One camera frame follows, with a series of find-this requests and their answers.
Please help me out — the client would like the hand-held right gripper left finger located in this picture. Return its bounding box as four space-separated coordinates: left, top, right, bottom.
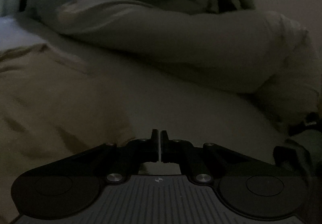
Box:
68 129 160 184

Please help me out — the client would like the rolled grey duvet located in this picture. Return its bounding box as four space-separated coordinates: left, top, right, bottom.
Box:
25 0 321 126

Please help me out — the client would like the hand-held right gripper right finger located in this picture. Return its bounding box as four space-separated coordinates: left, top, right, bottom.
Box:
160 130 253 185

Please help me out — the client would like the beige garment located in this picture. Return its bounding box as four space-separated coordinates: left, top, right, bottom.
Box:
0 43 137 171

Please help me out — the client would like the white bed sheet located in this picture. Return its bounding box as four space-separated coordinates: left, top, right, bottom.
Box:
0 15 290 177

